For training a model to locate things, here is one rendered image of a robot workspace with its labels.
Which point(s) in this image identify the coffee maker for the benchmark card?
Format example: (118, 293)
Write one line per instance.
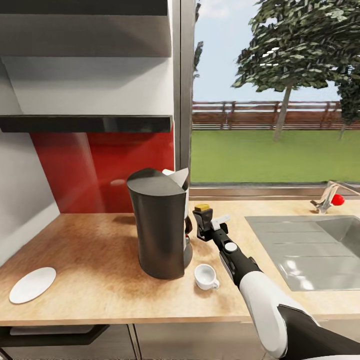
(161, 209)

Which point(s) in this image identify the bottle of coffee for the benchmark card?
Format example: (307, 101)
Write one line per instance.
(203, 215)

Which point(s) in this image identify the coffee cup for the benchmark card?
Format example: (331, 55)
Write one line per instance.
(205, 277)

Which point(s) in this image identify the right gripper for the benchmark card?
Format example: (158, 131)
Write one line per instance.
(211, 234)

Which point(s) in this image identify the paper coffee filter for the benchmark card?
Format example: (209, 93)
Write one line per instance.
(178, 176)

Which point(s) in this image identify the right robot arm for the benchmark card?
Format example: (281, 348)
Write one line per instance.
(285, 328)

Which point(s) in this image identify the fixed window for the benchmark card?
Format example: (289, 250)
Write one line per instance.
(267, 98)

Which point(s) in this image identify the saucer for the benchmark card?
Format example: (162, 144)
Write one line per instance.
(32, 285)

